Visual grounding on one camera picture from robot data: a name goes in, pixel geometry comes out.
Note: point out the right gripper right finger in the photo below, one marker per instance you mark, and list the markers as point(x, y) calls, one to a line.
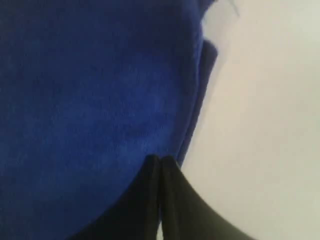
point(184, 214)

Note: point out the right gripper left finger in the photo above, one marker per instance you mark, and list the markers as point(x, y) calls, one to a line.
point(135, 215)

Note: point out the blue microfiber towel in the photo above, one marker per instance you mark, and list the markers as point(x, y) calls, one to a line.
point(88, 89)

